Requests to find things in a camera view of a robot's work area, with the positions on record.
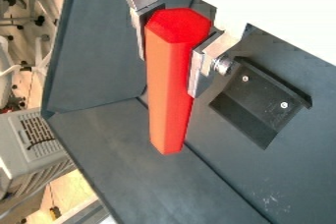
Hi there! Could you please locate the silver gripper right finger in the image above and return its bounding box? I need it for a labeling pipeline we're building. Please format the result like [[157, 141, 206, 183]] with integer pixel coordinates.
[[187, 29, 238, 98]]

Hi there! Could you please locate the grey ventilated equipment box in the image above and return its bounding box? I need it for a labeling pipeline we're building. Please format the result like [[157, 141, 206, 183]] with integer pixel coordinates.
[[0, 108, 74, 200]]

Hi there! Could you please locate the red hexagonal prism rod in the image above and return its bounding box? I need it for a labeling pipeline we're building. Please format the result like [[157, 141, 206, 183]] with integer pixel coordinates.
[[143, 8, 210, 154]]

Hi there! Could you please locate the black curved cradle stand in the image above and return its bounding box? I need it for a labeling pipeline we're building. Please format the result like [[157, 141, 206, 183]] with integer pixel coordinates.
[[209, 57, 311, 149]]

